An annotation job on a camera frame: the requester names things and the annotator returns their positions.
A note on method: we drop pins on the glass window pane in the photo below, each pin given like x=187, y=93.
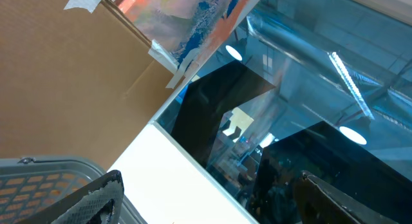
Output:
x=317, y=86

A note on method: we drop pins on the brown cardboard panel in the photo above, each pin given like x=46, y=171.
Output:
x=74, y=82

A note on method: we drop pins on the grey plastic basket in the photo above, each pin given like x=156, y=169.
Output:
x=30, y=184

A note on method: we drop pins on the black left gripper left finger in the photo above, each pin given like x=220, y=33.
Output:
x=100, y=201

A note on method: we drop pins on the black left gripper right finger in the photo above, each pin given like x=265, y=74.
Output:
x=319, y=202

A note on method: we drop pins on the colourful painted board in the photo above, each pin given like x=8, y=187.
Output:
x=180, y=35

